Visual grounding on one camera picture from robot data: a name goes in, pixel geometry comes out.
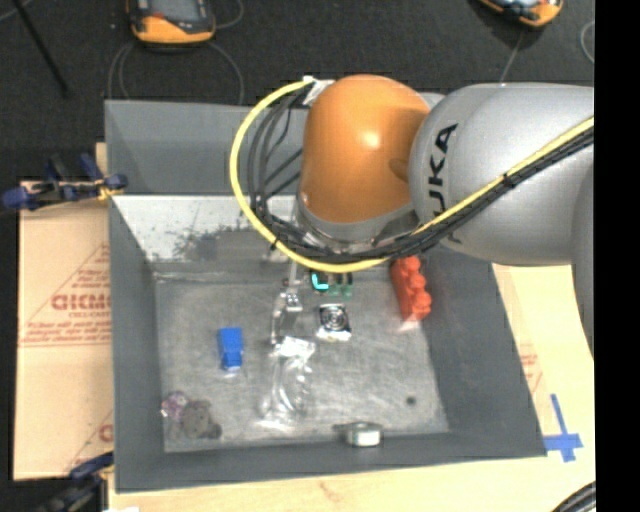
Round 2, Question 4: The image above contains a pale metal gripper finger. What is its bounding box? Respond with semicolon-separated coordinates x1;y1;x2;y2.
282;291;305;342
269;295;287;347

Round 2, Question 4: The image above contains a blue block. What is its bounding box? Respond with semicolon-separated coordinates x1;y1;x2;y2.
216;326;246;372

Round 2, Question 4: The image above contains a clear plastic packet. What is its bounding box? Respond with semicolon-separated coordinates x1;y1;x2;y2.
255;336;318;427

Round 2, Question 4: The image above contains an orange-red toy brick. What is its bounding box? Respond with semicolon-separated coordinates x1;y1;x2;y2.
389;255;433;322

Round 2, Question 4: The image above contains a grey metal bin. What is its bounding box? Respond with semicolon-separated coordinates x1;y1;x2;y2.
103;98;548;494

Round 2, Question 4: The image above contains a purple and grey toy animal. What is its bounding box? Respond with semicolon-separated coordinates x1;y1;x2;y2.
160;390;224;442

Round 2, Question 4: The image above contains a grey round metal cap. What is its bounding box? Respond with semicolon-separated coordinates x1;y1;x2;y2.
331;420;385;448

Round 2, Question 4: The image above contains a brown cardboard board, red print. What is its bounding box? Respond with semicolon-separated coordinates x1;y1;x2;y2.
12;141;595;482

